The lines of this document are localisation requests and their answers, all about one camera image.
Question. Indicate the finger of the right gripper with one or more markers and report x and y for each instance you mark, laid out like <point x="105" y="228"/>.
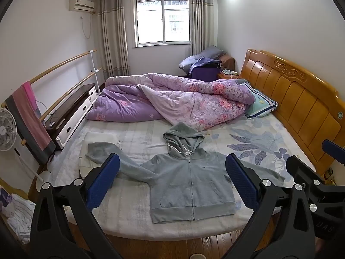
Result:
<point x="333" y="150"/>
<point x="301" y="173"/>

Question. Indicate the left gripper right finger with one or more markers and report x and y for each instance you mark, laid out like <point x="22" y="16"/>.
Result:
<point x="294" y="237"/>

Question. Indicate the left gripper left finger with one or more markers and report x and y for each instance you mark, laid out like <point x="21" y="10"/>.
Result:
<point x="50" y="235"/>

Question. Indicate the grey zip hoodie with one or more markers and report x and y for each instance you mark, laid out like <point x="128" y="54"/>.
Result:
<point x="186" y="184"/>

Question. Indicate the white striped cloth pile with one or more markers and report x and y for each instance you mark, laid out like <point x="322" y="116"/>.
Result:
<point x="18" y="213"/>

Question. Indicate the wooden headboard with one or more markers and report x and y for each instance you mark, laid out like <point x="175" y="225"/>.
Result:
<point x="308" y="107"/>

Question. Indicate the dark white TV cabinet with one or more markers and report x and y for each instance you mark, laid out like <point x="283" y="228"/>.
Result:
<point x="66" y="118"/>

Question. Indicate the white standing fan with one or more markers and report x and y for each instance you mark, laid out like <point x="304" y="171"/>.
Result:
<point x="8" y="129"/>

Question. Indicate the purple floral quilt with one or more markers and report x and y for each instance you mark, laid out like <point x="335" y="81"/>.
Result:
<point x="198" y="104"/>

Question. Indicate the wooden nightstand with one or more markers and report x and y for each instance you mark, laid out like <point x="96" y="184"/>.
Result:
<point x="228" y="74"/>

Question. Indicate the pink grey towel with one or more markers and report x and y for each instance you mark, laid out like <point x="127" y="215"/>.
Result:
<point x="22" y="105"/>

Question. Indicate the purple storage box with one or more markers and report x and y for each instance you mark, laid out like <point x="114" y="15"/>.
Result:
<point x="205" y="69"/>

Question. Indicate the right beige curtain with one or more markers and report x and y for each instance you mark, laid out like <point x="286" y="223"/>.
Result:
<point x="202" y="24"/>

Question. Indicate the beige curtain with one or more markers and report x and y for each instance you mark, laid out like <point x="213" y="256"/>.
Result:
<point x="111" y="37"/>
<point x="202" y="24"/>

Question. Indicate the left beige curtain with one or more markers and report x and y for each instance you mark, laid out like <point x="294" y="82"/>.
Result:
<point x="111" y="37"/>

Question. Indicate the white air conditioner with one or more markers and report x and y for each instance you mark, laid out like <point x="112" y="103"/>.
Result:
<point x="81" y="6"/>

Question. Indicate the white rail stand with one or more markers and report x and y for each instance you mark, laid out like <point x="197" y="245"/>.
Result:
<point x="91" y="52"/>

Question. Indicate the window with white frame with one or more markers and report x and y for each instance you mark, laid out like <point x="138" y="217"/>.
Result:
<point x="159" y="22"/>

